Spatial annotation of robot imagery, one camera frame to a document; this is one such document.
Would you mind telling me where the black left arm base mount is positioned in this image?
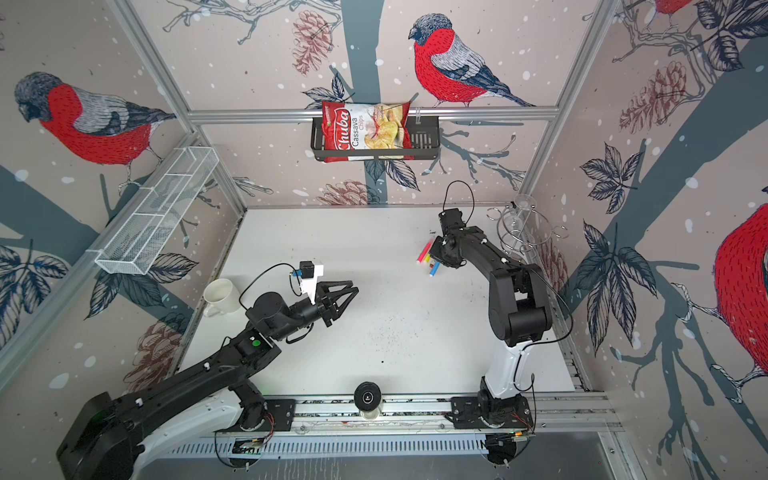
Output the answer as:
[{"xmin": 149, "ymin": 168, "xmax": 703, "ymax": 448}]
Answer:
[{"xmin": 224, "ymin": 398, "xmax": 297, "ymax": 434}]

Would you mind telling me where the black round knob on rail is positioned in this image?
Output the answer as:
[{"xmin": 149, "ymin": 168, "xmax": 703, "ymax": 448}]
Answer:
[{"xmin": 354, "ymin": 381, "xmax": 382, "ymax": 420}]

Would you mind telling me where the pink highlighter pen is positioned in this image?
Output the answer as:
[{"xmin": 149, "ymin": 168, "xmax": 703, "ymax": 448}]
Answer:
[{"xmin": 417, "ymin": 240, "xmax": 433, "ymax": 263}]

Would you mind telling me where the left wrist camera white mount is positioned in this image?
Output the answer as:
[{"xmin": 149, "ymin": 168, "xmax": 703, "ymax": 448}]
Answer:
[{"xmin": 293, "ymin": 260, "xmax": 324, "ymax": 304}]

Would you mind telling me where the chrome spiral glass holder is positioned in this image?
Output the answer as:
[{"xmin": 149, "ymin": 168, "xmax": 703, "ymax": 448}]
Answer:
[{"xmin": 486, "ymin": 193, "xmax": 569, "ymax": 264}]

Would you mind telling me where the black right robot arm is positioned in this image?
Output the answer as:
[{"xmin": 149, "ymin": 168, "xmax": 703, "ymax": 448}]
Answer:
[{"xmin": 430, "ymin": 208, "xmax": 553, "ymax": 432}]

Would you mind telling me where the white wire mesh shelf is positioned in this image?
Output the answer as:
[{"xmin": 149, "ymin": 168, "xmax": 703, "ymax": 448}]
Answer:
[{"xmin": 95, "ymin": 146, "xmax": 219, "ymax": 275}]

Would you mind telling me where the black wire wall basket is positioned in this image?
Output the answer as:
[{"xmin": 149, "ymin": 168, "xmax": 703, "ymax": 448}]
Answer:
[{"xmin": 310, "ymin": 116, "xmax": 441, "ymax": 163}]

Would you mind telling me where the aluminium frame crossbar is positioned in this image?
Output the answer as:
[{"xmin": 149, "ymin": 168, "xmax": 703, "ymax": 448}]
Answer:
[{"xmin": 187, "ymin": 106, "xmax": 560, "ymax": 126}]

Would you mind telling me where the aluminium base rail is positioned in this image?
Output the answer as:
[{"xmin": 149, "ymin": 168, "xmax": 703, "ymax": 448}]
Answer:
[{"xmin": 128, "ymin": 392, "xmax": 625, "ymax": 436}]

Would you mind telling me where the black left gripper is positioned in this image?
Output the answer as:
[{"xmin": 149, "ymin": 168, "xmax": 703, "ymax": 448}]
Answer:
[{"xmin": 270, "ymin": 280, "xmax": 357, "ymax": 345}]

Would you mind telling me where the red cassava chips bag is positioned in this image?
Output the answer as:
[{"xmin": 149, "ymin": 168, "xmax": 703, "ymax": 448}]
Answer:
[{"xmin": 316, "ymin": 101, "xmax": 412, "ymax": 163}]

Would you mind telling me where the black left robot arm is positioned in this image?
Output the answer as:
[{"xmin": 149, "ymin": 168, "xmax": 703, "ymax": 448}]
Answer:
[{"xmin": 56, "ymin": 280, "xmax": 359, "ymax": 479}]

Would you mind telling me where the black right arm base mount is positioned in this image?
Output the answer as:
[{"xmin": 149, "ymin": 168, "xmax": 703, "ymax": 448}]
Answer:
[{"xmin": 445, "ymin": 394, "xmax": 534, "ymax": 430}]

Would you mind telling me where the white ceramic mug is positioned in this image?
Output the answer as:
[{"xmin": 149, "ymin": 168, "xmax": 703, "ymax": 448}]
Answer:
[{"xmin": 203, "ymin": 278, "xmax": 241, "ymax": 317}]

